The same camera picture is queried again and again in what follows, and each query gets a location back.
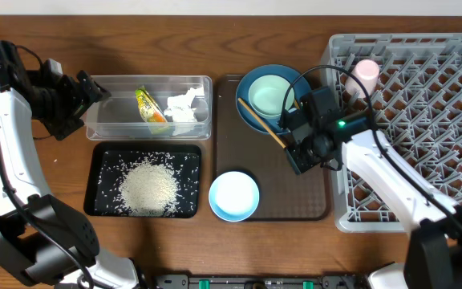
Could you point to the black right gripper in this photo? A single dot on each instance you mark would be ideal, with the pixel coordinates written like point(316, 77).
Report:
point(302, 163)

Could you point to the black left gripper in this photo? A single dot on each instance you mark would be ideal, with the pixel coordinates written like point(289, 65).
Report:
point(78, 106)

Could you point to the dark blue plate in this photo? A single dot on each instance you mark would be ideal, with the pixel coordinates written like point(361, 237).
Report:
point(285, 72)

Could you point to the mint green bowl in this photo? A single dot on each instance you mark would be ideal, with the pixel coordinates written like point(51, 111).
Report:
point(266, 95)

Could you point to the pink cup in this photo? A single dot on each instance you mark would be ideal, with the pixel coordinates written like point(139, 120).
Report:
point(367, 72)

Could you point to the yellow snack wrapper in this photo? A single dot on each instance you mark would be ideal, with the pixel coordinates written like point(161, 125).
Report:
point(150, 112)

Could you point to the light blue bowl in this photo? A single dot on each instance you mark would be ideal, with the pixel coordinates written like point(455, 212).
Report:
point(234, 196)

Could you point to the white napkin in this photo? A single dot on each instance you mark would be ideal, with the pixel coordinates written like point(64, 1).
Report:
point(179, 108)

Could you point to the pile of rice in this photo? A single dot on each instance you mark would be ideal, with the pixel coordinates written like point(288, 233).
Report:
point(148, 186)

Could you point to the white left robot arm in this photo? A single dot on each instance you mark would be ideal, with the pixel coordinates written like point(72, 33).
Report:
point(42, 239)

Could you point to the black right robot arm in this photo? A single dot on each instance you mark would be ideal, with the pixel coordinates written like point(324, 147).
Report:
point(432, 219)

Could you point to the grey dishwasher rack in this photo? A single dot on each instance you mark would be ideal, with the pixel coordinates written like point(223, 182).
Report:
point(417, 98)

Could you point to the clear plastic bin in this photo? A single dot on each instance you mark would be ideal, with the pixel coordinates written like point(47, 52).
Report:
point(118, 117)

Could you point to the brown serving tray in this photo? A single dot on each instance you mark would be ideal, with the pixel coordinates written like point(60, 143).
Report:
point(284, 195)

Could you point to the black tray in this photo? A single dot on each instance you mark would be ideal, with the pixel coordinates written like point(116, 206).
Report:
point(143, 148)

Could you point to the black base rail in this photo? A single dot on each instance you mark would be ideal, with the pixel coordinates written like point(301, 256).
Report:
point(179, 281)

